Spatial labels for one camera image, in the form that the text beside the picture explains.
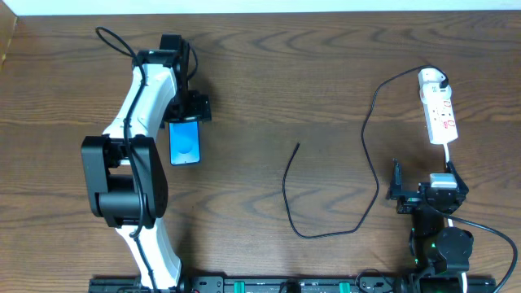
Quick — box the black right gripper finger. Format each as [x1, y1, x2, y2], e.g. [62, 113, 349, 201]
[390, 159, 403, 191]
[445, 161, 466, 187]

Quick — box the blue screen smartphone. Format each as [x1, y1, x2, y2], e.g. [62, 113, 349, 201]
[169, 121, 200, 165]

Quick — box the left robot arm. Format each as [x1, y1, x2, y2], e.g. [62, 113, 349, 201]
[81, 33, 212, 292]

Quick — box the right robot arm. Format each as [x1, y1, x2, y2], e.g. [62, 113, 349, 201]
[387, 160, 474, 292]

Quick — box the white power strip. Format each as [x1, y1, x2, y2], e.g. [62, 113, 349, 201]
[419, 82, 458, 145]

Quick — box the white power strip cord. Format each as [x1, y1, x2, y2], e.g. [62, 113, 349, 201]
[442, 142, 468, 293]

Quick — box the black charging cable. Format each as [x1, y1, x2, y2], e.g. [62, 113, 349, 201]
[282, 64, 450, 239]

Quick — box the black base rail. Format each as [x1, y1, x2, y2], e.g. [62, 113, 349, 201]
[87, 276, 496, 293]

